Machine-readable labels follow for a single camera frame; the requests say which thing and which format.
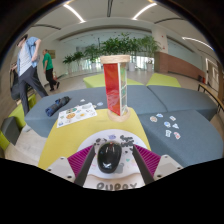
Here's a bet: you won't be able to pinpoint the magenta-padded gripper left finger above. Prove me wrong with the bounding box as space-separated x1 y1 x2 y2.
45 144 97 187

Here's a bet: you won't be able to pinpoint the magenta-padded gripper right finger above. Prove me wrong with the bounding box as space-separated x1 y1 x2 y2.
131 143 185 186

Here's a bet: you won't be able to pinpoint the black computer mouse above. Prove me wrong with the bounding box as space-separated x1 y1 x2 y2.
96 141 123 174

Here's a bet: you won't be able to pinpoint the rectangular white printed mouse pad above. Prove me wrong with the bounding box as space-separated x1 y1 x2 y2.
56 102 98 129

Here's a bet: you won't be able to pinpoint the folded dark blue umbrella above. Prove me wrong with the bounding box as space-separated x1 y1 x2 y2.
45 95 71 118

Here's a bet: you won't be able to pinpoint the grey upholstered seat block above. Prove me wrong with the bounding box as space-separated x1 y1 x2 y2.
0 115 22 146

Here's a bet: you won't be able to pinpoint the yellow-green upholstered sofa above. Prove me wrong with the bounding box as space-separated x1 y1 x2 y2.
0 93 38 151

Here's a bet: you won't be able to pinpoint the yellow-green upholstered bench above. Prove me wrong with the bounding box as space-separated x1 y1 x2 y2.
145 72 183 89
82 72 144 89

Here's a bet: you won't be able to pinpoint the red acrylic wooden-ended stand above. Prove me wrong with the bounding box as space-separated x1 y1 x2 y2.
99 54 132 123

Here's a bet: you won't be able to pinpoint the black carry bag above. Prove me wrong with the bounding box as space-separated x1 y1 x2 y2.
9 68 21 101

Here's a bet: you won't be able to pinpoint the wooden reception desk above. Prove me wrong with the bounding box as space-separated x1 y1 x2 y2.
153 50 206 81

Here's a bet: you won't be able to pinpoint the person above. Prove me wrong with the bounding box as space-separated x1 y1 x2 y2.
41 49 61 93
9 34 49 118

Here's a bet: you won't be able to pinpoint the row of potted green plants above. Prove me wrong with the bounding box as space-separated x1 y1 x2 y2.
62 32 163 73

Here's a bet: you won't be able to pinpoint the strip ceiling lights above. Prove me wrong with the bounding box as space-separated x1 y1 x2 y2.
63 1 214 51

